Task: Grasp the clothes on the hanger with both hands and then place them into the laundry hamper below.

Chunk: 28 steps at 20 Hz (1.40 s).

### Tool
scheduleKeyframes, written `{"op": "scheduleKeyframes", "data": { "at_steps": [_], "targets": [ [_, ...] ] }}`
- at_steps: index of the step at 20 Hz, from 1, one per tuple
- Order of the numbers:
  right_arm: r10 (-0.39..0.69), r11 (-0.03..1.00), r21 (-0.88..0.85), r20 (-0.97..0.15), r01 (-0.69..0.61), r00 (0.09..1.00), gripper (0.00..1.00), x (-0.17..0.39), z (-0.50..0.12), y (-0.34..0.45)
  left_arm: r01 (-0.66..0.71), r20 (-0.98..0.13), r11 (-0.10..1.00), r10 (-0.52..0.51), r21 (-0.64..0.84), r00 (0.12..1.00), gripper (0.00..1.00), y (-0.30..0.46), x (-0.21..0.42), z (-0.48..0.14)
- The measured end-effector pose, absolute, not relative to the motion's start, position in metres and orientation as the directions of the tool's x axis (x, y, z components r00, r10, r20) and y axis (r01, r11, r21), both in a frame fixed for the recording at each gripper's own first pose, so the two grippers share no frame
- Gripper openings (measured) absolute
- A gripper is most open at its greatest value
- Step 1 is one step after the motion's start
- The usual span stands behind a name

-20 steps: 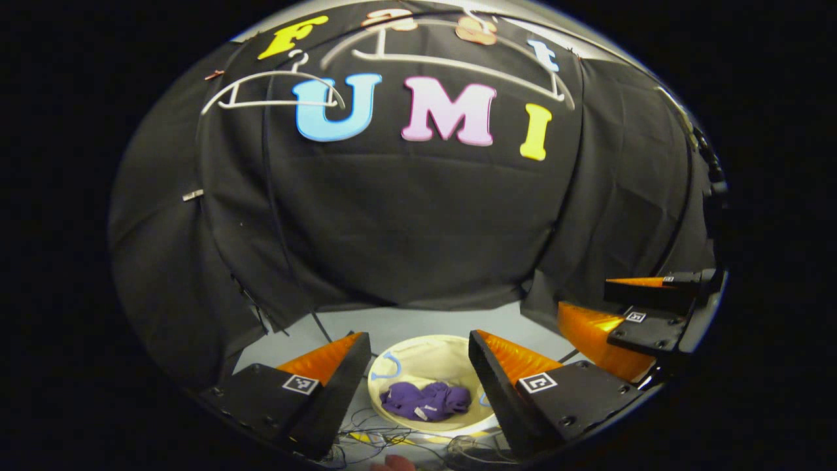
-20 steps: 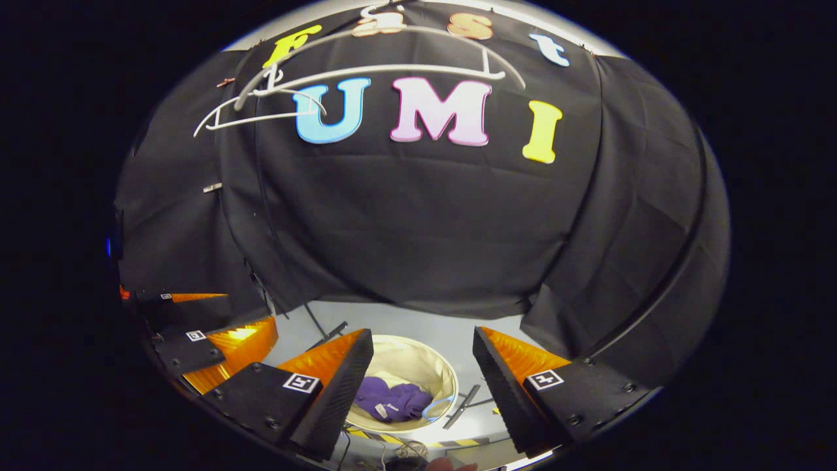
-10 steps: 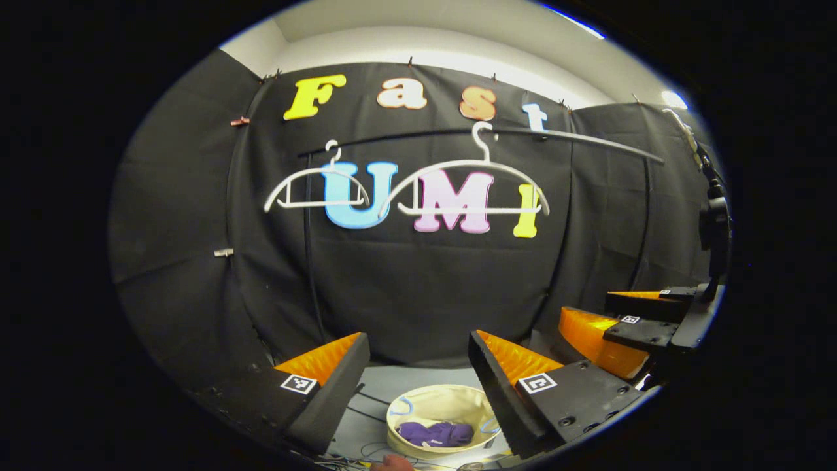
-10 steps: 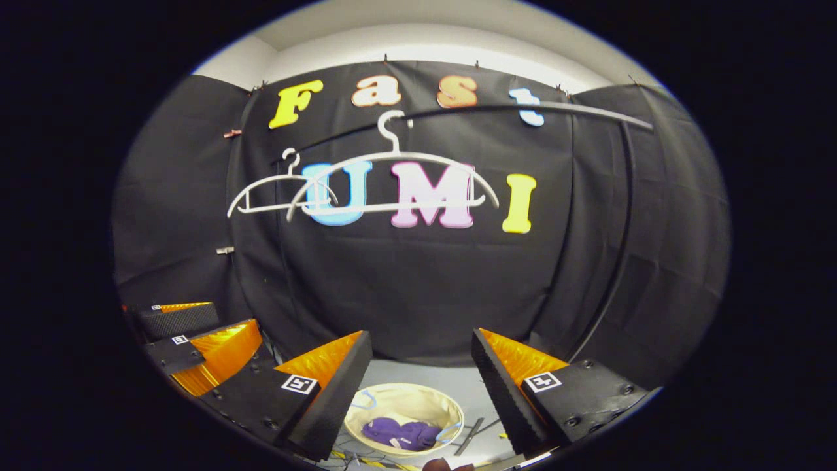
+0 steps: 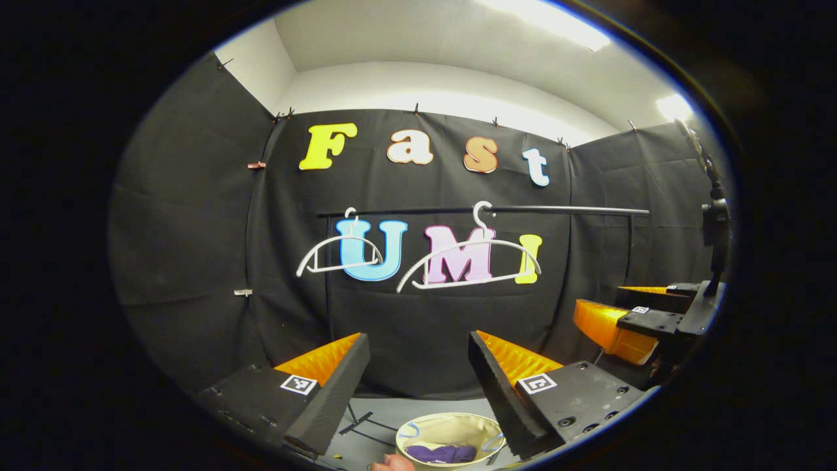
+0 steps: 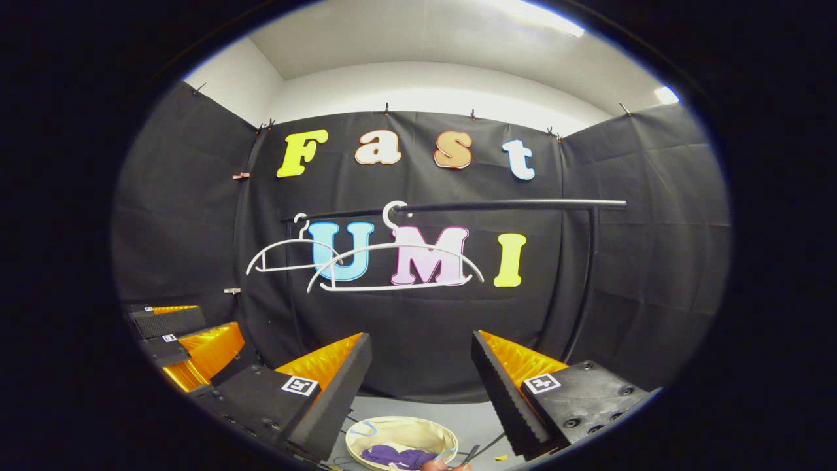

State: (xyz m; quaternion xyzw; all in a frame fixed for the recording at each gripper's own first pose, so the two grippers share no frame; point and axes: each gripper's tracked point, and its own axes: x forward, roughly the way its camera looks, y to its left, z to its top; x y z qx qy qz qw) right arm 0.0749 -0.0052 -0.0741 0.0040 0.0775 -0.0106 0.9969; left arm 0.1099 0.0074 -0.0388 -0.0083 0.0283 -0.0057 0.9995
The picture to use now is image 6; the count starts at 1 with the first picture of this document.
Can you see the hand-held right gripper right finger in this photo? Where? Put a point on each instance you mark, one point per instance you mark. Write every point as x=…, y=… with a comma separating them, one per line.
x=500, y=399

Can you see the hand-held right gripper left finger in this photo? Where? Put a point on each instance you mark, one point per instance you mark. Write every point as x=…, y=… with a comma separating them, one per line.
x=340, y=392

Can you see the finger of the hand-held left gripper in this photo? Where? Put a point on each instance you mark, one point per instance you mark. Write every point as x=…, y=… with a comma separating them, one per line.
x=209, y=353
x=173, y=322

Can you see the beige laundry hamper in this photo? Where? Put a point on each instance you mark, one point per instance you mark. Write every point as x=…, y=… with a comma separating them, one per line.
x=405, y=432

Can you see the purple jacket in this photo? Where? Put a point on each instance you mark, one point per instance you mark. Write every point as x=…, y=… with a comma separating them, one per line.
x=395, y=456

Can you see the white plastic hanger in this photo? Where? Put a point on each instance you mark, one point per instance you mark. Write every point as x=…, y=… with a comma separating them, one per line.
x=281, y=243
x=405, y=247

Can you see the black clothes rack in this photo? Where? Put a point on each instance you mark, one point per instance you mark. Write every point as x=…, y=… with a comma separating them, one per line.
x=523, y=204

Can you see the row of backdrop clips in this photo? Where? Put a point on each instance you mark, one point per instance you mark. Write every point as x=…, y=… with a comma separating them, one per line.
x=386, y=108

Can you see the small ceiling light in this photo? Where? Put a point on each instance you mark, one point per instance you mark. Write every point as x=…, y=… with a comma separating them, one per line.
x=667, y=95

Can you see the long ceiling light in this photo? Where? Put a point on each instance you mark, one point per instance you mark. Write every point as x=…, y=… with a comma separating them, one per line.
x=556, y=19

